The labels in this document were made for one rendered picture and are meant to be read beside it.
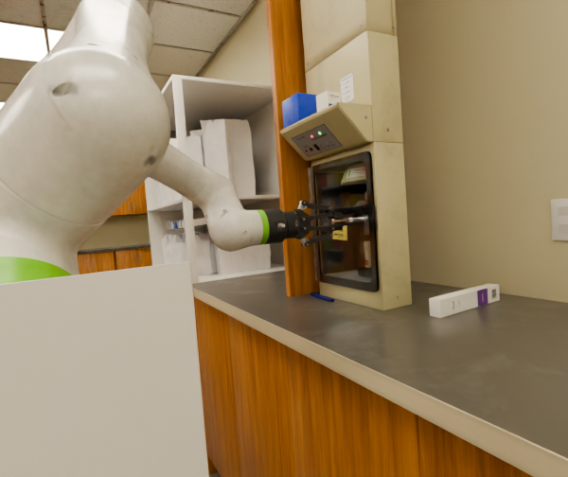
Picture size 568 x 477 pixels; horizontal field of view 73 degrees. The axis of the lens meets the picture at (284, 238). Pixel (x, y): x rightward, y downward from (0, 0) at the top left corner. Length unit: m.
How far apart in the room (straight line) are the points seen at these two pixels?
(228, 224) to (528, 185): 0.88
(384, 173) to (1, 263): 0.94
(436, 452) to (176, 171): 0.74
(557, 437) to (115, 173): 0.56
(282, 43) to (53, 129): 1.20
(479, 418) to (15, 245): 0.56
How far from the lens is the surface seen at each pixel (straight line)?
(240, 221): 0.94
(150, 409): 0.30
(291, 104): 1.28
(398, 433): 0.79
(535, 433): 0.60
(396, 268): 1.15
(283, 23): 1.53
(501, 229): 1.38
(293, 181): 1.38
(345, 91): 1.23
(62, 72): 0.38
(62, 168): 0.37
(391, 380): 0.71
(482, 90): 1.45
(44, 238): 0.41
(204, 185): 0.98
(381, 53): 1.21
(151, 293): 0.28
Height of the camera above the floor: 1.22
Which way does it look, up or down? 3 degrees down
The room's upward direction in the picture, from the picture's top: 4 degrees counter-clockwise
